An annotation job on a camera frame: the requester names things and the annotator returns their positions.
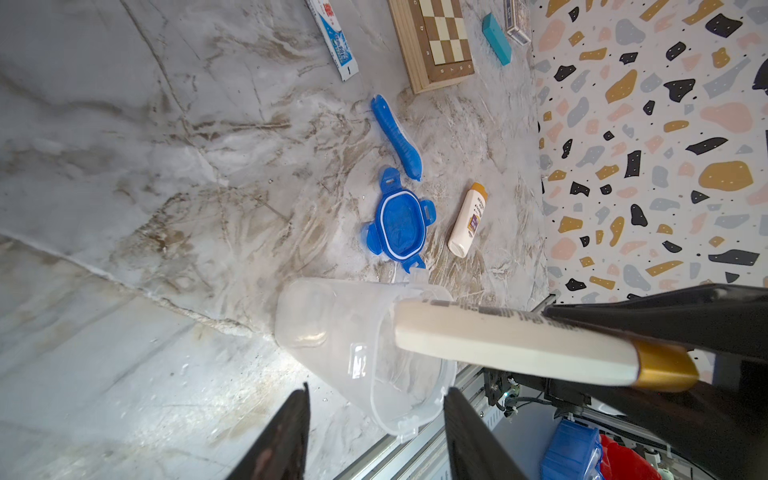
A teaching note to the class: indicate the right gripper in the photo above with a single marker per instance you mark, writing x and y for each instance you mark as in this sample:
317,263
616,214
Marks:
720,428

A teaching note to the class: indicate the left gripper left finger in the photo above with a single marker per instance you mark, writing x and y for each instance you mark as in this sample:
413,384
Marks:
280,452

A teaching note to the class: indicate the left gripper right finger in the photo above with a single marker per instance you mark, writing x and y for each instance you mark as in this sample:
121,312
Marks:
473,451

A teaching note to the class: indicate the cream tube orange cap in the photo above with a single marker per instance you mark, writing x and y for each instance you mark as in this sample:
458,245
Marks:
532,344

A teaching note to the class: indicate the clear plastic container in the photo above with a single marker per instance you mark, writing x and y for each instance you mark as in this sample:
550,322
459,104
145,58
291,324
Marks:
343,332

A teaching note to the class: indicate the blue container lid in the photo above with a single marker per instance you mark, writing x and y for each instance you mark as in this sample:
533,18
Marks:
400,223

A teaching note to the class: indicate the white bottle orange cap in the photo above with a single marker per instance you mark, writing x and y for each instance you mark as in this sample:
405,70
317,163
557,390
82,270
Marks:
467,222

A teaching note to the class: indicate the white blue toothpaste tube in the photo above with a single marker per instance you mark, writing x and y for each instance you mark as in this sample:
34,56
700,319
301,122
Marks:
334,38

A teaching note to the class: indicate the blue bin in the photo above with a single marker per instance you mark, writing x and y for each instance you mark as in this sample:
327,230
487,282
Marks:
574,453

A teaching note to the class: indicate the red bin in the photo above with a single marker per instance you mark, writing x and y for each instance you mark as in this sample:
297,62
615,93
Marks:
621,463

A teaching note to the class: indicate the playing card box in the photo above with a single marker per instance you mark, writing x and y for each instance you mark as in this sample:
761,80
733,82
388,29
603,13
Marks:
517,21

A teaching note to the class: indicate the teal small box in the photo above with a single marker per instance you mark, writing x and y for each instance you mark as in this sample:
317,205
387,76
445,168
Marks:
497,39

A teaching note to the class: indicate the wooden chessboard box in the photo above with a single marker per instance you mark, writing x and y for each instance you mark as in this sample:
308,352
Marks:
434,42

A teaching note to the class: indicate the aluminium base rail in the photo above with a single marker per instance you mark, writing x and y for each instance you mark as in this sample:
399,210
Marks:
525,436

